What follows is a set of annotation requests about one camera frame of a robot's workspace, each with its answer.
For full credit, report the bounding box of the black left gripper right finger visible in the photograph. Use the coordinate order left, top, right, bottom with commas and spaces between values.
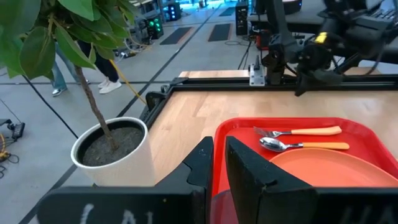
225, 136, 398, 224

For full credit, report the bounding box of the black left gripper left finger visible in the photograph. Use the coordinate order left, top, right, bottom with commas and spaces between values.
37, 136, 215, 224

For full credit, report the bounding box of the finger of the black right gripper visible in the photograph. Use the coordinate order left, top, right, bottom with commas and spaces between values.
312, 68, 343, 85
294, 73, 313, 97

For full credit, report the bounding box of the fork with wooden handle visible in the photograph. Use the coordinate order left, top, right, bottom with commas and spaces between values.
253, 125, 343, 139

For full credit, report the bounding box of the red plastic tray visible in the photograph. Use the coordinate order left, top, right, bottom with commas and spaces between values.
210, 117, 398, 224

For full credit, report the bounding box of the spoon with wooden handle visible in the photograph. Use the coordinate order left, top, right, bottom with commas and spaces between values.
259, 136, 351, 153

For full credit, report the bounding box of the orange round plate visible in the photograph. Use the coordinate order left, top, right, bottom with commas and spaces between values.
269, 147, 398, 188

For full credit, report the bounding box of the yellow tape tag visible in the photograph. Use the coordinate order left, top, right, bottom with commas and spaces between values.
313, 31, 328, 44

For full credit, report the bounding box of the white plant pot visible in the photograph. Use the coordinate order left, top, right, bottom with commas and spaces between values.
70, 116, 156, 187

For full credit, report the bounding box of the black computer tower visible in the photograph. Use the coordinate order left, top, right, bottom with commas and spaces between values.
235, 2, 249, 36

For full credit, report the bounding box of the black floor mat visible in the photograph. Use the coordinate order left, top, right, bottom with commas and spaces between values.
207, 23, 233, 43
160, 26, 193, 46

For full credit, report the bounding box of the black computer with lit LEDs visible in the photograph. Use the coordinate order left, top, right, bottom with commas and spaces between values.
146, 15, 165, 40
167, 2, 182, 21

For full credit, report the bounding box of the person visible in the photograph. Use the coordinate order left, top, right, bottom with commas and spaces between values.
77, 40, 123, 95
50, 40, 91, 97

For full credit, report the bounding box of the black power adapter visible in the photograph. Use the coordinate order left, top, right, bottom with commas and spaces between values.
0, 118, 25, 141

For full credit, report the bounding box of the green leafy plant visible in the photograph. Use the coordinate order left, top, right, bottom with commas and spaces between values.
0, 0, 147, 150

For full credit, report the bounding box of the grey metal bracket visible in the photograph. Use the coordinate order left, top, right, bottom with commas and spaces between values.
249, 55, 266, 86

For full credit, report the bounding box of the black metal table frame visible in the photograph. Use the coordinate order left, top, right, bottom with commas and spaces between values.
139, 73, 398, 129

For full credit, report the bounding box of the yellow cable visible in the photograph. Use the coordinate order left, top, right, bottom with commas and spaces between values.
108, 58, 147, 106

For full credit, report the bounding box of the thin black hanging cable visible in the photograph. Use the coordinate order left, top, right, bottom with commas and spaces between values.
23, 74, 79, 140

